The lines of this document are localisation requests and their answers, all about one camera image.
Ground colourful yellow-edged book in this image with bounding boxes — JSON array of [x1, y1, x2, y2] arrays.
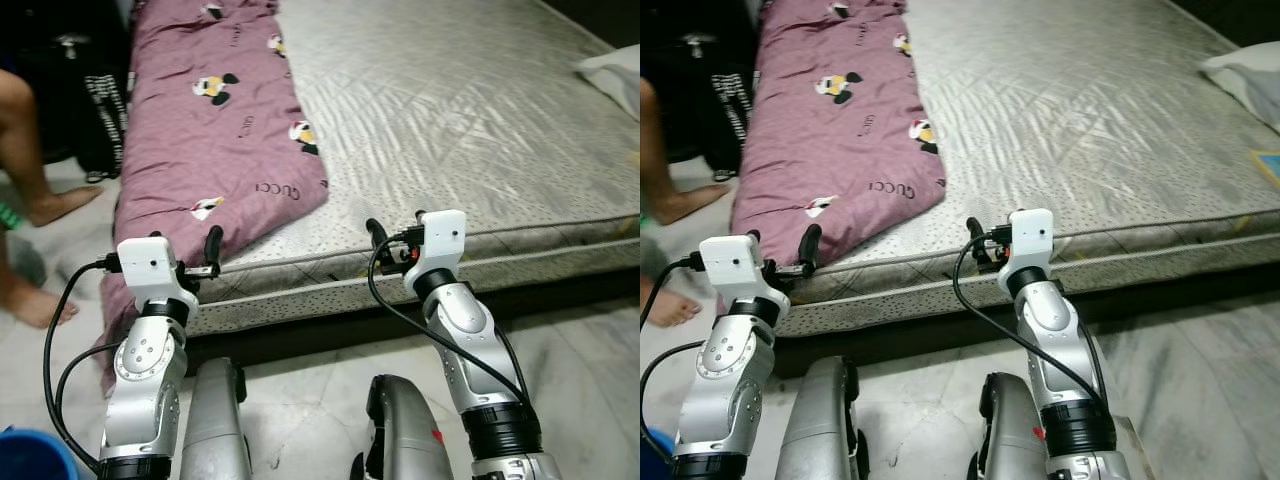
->
[[1250, 150, 1280, 191]]

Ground grey robot leg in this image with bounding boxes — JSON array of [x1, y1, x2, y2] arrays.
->
[[968, 372, 1051, 480], [350, 374, 456, 480], [178, 357, 253, 480], [775, 357, 871, 480]]

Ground pink cartoon print blanket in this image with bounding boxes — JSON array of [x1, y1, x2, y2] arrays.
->
[[730, 0, 947, 269], [97, 0, 331, 391]]

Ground blue plastic bucket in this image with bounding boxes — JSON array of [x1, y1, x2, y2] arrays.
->
[[0, 428, 79, 480], [640, 430, 673, 480]]

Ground black tufted headboard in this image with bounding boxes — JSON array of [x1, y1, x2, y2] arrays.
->
[[540, 0, 641, 49], [1170, 0, 1280, 46]]

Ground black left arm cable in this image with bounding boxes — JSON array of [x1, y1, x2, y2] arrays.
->
[[55, 340, 121, 421], [640, 340, 706, 451]]

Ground white quilted mattress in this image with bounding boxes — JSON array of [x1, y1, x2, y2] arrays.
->
[[185, 0, 641, 336], [775, 0, 1280, 336]]

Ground white pillow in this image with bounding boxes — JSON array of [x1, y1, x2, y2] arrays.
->
[[1200, 40, 1280, 136], [575, 45, 641, 121]]

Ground person's bare legs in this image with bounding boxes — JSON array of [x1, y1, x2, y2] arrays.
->
[[0, 68, 106, 331], [640, 78, 734, 329]]

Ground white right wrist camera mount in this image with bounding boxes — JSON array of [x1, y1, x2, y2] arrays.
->
[[403, 210, 468, 293], [998, 208, 1056, 291]]

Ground grey left robot leg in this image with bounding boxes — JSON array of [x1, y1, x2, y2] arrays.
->
[[775, 357, 871, 480], [178, 357, 253, 480]]

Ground grey right robot leg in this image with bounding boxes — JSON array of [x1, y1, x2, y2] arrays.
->
[[968, 372, 1051, 480], [350, 374, 456, 480]]

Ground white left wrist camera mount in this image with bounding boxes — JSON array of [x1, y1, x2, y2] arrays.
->
[[117, 237, 199, 316], [699, 235, 781, 316]]

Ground black bag with white print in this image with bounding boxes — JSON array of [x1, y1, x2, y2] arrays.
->
[[40, 30, 131, 183], [665, 30, 751, 183]]

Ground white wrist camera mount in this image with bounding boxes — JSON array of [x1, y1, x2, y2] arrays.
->
[[117, 237, 199, 316], [699, 235, 781, 316], [403, 210, 468, 293], [998, 208, 1056, 291]]

